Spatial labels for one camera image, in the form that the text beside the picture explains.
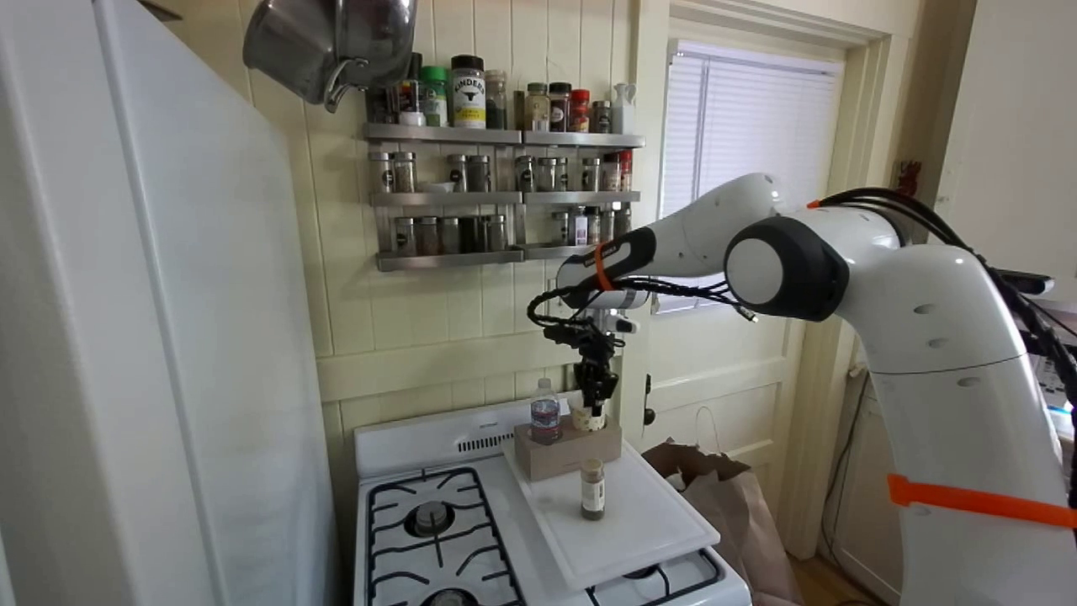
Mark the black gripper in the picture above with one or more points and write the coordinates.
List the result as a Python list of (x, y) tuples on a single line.
[(596, 373)]

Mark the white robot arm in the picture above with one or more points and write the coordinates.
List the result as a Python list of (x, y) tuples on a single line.
[(977, 471)]

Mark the cardboard cupholder box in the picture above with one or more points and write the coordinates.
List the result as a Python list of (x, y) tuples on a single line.
[(570, 451)]

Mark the glass spice jar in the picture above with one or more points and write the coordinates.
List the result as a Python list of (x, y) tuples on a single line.
[(595, 494)]

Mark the white cutting board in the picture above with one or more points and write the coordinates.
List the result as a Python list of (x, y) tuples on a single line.
[(645, 524)]

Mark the brown paper bag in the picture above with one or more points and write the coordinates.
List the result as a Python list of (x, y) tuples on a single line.
[(732, 498)]

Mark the white gas stove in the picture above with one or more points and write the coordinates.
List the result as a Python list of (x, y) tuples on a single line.
[(481, 440)]

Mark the black stove grate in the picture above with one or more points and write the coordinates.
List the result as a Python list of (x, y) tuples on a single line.
[(432, 538)]

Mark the metal spice rack shelf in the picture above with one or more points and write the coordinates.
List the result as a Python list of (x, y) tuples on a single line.
[(457, 196)]

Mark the white window blind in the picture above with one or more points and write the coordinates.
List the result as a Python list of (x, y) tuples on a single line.
[(735, 112)]

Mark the large white-label spice jar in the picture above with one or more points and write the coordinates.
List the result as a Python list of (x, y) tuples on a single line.
[(469, 90)]

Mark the white refrigerator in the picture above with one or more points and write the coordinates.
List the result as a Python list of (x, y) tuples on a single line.
[(161, 415)]

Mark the hanging steel pan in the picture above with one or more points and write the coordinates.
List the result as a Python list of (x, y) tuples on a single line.
[(316, 48)]

